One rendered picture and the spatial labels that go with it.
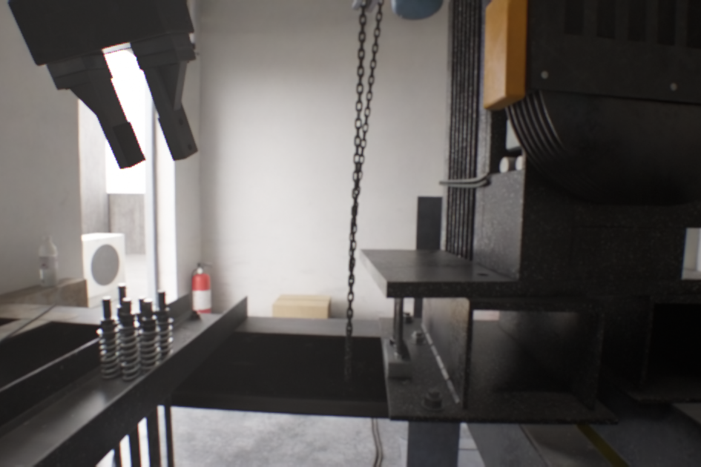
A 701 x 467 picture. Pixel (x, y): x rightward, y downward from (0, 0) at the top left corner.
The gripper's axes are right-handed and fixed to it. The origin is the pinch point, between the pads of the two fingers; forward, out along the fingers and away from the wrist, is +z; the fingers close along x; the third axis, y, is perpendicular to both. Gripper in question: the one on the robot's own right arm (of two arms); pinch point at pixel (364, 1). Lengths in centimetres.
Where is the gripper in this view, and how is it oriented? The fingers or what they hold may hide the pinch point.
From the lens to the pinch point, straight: 89.7
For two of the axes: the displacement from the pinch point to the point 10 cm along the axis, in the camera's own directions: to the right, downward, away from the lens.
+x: 9.6, 0.3, 2.7
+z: -2.7, -0.6, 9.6
